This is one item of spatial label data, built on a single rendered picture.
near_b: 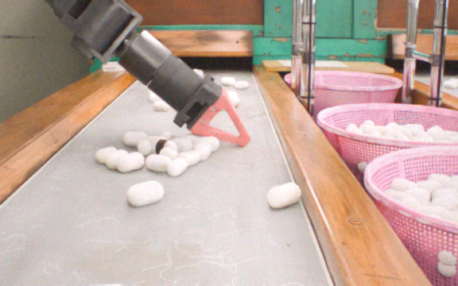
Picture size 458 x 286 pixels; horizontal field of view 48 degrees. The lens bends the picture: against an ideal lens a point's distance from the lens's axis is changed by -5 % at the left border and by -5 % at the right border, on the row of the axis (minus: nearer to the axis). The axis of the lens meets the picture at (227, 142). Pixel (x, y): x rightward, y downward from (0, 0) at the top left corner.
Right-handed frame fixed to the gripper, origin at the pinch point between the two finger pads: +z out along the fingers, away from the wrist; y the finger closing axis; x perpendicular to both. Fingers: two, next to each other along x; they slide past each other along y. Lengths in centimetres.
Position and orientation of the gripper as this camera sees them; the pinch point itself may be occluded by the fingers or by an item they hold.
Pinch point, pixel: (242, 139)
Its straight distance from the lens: 72.7
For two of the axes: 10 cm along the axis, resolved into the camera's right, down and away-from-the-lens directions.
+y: 0.0, -2.5, 9.7
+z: 7.6, 6.3, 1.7
